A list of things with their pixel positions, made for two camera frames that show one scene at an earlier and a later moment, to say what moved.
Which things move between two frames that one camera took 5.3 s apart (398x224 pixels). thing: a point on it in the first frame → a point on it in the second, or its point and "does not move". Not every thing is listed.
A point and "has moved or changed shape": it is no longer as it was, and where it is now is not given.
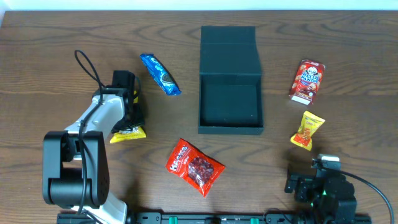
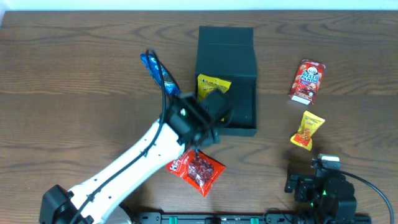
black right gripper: (292, 181) does not move
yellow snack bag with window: (134, 133) → (206, 84)
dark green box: (231, 87) has moved or changed shape
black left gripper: (132, 121) → (201, 137)
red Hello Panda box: (306, 85) does not move
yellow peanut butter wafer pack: (310, 124) does not move
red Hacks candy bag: (194, 165) does not move
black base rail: (143, 218) does not move
